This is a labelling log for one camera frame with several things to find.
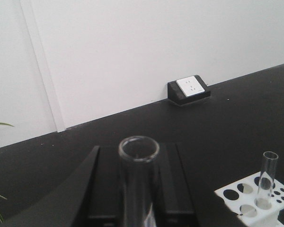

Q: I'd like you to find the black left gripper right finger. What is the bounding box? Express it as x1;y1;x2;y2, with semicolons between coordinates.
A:
159;142;248;227

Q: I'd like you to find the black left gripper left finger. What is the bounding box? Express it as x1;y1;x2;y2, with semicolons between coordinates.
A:
1;146;118;227

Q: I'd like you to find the large clear glass tube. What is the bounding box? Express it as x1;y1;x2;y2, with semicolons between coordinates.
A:
118;135;160;227

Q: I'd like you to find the small clear test tube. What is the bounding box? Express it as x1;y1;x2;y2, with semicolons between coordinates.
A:
255;151;279;210

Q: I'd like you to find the white test tube rack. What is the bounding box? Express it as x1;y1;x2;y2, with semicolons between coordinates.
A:
214;172;284;227

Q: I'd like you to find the black socket housing box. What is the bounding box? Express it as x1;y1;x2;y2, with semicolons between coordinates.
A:
167;75;211;105

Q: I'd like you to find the white power socket plate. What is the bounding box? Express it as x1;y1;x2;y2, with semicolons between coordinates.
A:
176;76;205;97

